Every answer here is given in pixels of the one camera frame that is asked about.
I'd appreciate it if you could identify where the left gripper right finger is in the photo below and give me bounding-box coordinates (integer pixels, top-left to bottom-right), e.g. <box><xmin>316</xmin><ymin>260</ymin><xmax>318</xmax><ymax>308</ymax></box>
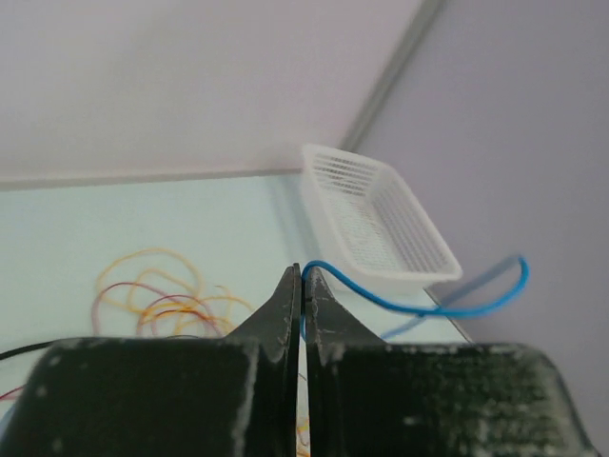
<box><xmin>304</xmin><ymin>266</ymin><xmax>597</xmax><ymax>456</ymax></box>

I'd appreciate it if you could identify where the thick black cable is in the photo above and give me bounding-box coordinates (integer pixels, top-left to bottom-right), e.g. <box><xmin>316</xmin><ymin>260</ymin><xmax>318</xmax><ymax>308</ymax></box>
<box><xmin>0</xmin><ymin>340</ymin><xmax>56</xmax><ymax>361</ymax></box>

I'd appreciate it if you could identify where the aluminium frame post right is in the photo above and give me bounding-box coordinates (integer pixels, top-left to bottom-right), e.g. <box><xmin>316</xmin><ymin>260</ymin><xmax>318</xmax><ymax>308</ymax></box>
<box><xmin>339</xmin><ymin>0</ymin><xmax>446</xmax><ymax>152</ymax></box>

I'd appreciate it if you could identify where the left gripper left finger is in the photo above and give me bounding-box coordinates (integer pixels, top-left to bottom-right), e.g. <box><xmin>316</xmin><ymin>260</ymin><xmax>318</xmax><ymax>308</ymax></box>
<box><xmin>1</xmin><ymin>266</ymin><xmax>302</xmax><ymax>456</ymax></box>

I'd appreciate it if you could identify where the thin orange wire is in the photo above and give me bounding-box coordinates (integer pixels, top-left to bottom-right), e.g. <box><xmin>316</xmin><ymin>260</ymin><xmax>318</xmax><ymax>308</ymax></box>
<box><xmin>89</xmin><ymin>247</ymin><xmax>253</xmax><ymax>338</ymax></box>

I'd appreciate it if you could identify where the right white mesh basket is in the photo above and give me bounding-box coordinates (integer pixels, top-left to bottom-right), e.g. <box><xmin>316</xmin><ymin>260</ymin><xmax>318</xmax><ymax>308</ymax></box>
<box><xmin>301</xmin><ymin>145</ymin><xmax>462</xmax><ymax>296</ymax></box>

